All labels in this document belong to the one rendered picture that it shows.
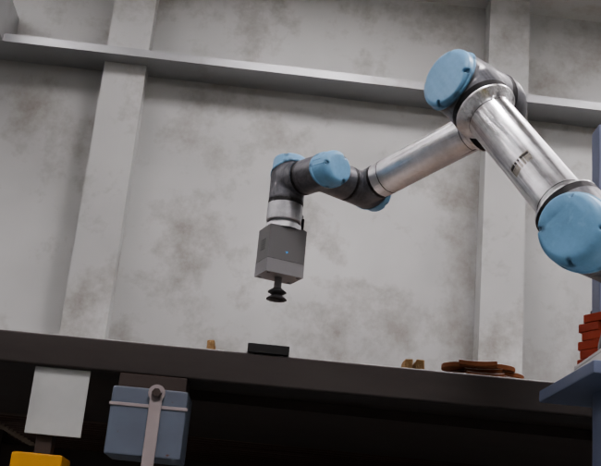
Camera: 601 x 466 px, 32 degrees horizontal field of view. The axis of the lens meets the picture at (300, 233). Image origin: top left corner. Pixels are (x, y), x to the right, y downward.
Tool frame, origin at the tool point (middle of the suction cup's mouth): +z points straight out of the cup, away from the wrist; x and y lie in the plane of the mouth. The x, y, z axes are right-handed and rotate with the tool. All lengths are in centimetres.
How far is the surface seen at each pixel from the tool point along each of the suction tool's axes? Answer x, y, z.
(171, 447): 15.7, 23.5, 34.5
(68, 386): 5.4, 40.7, 25.3
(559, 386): 61, -24, 22
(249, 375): 19.1, 11.8, 20.5
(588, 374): 73, -20, 23
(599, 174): -111, -180, -110
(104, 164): -482, -63, -210
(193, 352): 15.0, 21.4, 17.2
